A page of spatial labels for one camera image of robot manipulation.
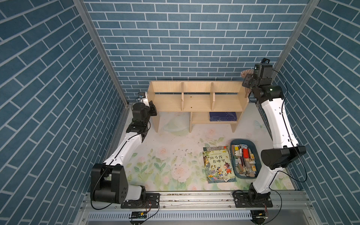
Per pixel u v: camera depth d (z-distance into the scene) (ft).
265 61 2.01
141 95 2.23
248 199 2.37
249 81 2.23
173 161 2.91
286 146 1.50
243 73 2.54
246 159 2.84
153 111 2.43
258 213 2.32
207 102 2.84
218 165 2.83
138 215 2.37
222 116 3.07
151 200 2.42
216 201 2.48
